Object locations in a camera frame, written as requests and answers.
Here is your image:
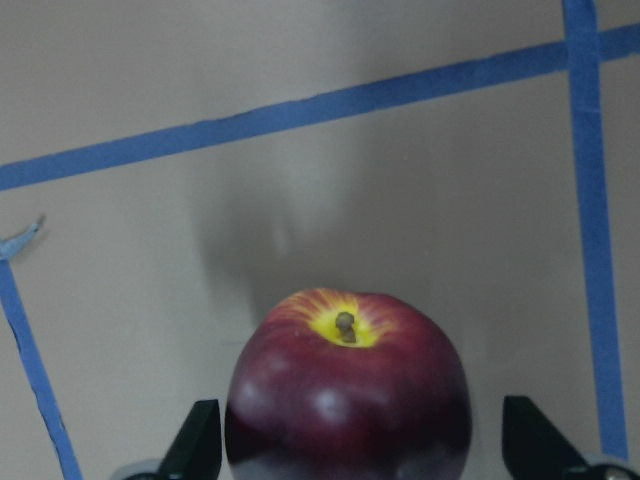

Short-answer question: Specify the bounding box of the dark red apple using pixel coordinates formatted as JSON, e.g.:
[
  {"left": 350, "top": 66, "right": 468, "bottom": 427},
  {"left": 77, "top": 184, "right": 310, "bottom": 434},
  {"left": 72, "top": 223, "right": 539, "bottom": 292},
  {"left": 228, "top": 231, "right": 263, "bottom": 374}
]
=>
[{"left": 225, "top": 289, "right": 471, "bottom": 479}]

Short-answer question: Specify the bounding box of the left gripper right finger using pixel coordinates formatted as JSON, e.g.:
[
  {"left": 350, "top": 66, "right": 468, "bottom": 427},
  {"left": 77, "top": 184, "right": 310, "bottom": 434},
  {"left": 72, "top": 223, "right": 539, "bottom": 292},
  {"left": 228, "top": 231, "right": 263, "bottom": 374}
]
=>
[{"left": 501, "top": 395, "right": 607, "bottom": 480}]

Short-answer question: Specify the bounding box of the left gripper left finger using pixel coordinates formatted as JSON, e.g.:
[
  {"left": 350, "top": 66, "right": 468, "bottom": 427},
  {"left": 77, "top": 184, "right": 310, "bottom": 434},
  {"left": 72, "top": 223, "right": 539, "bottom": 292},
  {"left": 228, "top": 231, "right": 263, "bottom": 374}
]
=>
[{"left": 157, "top": 399, "right": 222, "bottom": 480}]

